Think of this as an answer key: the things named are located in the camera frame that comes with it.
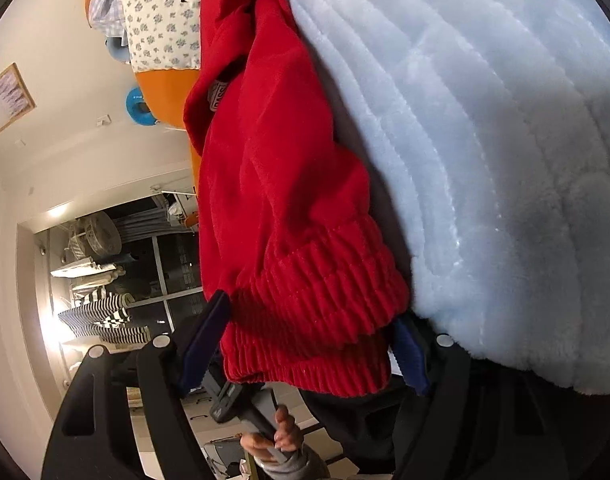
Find light blue fluffy blanket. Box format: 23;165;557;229
275;0;610;397

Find framed wall picture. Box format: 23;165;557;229
0;62;38;136

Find blue checked pillow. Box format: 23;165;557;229
91;0;132;42

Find person's dark clothing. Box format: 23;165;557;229
299;372;403;480

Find person's left hand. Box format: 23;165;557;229
240;404;306;467

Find blue round object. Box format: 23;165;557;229
125;86;158;126

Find dark window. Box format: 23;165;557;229
49;200;206;347

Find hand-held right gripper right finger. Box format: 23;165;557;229
380;317;570;480

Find red fleece garment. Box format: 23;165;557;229
183;0;412;399

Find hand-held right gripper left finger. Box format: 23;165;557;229
41;290;232;480

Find white floral pillow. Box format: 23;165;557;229
122;0;204;72

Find striped black and white clothes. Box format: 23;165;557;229
58;291;151;347

